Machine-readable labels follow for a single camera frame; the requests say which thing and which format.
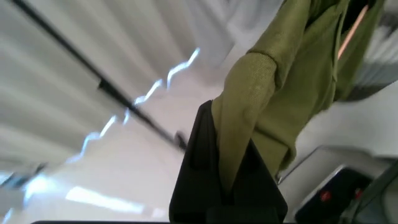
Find white curtain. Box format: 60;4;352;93
0;0;239;164

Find green garment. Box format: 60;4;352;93
211;0;386;195

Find black clothes rack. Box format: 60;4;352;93
11;0;189;152

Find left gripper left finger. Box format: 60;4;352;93
169;100;224;223

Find pink clothes hanger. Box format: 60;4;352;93
337;3;370;60

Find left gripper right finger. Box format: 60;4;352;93
223;138;289;223

